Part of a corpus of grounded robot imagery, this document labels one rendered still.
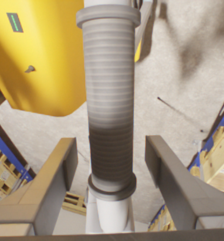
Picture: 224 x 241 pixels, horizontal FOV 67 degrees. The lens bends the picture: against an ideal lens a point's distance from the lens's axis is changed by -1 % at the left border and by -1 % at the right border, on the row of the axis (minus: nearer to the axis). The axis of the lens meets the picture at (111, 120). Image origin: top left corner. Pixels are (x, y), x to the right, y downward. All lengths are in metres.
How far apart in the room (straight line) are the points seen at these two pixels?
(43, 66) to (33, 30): 0.13
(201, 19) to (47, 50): 1.10
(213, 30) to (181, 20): 0.24
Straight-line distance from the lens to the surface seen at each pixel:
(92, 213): 0.18
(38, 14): 0.68
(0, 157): 3.72
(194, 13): 1.46
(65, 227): 6.02
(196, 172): 2.14
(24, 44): 0.73
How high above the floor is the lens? 1.41
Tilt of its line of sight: 42 degrees down
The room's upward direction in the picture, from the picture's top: 161 degrees counter-clockwise
